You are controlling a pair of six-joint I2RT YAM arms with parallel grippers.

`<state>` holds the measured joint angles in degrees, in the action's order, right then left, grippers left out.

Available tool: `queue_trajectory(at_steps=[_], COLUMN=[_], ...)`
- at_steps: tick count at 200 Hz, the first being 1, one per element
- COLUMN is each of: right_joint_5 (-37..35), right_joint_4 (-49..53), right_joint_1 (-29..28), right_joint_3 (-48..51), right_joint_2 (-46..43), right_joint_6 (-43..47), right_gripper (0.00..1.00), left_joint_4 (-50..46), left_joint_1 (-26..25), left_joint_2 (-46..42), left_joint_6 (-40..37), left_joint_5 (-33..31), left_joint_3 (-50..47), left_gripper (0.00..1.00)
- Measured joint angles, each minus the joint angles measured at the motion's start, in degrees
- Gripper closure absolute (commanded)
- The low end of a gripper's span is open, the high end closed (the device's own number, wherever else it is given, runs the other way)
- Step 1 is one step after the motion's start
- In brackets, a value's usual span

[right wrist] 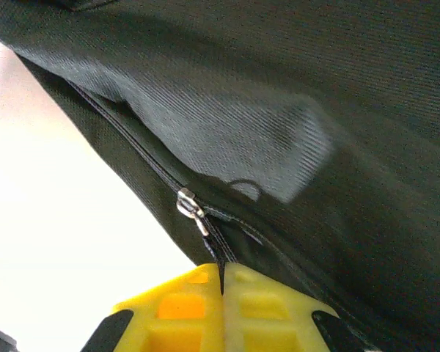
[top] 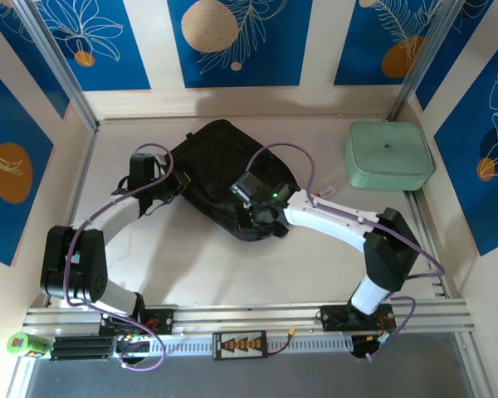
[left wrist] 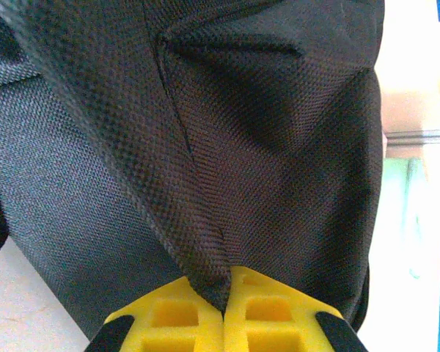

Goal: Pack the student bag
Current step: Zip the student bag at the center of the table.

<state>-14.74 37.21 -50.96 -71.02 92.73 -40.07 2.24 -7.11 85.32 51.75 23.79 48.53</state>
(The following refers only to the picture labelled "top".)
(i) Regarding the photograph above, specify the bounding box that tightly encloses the red wire with yellow plug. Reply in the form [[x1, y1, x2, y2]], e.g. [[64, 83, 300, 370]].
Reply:
[[265, 327, 298, 357]]

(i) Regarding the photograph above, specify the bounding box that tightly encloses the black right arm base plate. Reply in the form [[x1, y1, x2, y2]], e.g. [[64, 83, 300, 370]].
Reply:
[[319, 304, 398, 332]]

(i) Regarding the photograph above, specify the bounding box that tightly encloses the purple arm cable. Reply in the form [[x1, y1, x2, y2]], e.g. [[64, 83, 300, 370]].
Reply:
[[64, 143, 175, 371], [245, 143, 446, 362]]

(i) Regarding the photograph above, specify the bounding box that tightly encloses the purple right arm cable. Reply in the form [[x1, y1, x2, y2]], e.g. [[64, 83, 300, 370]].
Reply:
[[245, 143, 446, 362]]

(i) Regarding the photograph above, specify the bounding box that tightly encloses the green drink can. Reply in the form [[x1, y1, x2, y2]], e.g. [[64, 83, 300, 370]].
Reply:
[[6, 330, 53, 358]]

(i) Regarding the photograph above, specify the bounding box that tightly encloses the slotted grey cable duct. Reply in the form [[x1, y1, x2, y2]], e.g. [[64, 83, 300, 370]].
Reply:
[[114, 333, 354, 356]]

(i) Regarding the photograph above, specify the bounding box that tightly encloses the black ribbed battery box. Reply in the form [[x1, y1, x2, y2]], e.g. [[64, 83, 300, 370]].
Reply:
[[50, 335, 114, 362]]

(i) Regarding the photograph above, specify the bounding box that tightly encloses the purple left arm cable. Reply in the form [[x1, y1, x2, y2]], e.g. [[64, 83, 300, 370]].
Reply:
[[64, 143, 175, 371]]

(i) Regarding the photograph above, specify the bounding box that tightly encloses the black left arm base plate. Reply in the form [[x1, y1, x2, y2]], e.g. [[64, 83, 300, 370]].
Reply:
[[98, 307, 175, 337]]

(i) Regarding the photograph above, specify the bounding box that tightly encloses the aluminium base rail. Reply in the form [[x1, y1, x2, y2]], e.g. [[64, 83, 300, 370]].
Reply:
[[22, 300, 476, 332]]

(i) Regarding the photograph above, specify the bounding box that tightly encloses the black power distribution board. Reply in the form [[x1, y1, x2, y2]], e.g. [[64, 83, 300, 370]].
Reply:
[[212, 330, 269, 360]]

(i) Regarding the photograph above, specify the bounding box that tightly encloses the black backpack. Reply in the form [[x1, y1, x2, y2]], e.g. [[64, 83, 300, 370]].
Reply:
[[168, 119, 302, 242]]

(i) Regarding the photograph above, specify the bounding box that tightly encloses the aluminium corner post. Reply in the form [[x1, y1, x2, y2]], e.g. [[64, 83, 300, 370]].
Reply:
[[14, 0, 100, 132], [388, 0, 468, 121]]

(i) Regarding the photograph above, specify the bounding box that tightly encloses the mint green zip case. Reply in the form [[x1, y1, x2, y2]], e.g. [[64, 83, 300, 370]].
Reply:
[[344, 120, 436, 192]]

